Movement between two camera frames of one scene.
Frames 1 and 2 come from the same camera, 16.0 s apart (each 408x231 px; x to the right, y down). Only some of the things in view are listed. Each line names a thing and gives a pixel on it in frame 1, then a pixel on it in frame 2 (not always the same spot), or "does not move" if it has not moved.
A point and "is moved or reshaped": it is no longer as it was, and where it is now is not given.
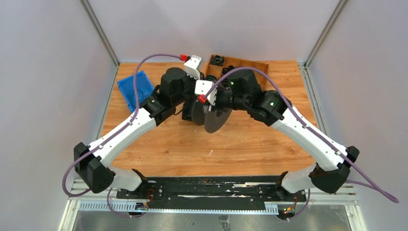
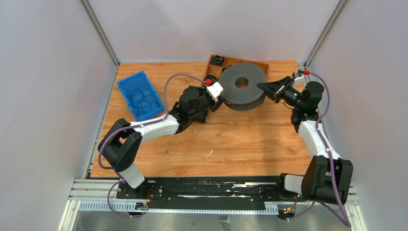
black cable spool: (202, 114) is moved or reshaped
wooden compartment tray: (218, 66) does not move
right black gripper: (219, 89) to (275, 90)
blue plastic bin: (144, 88) does not move
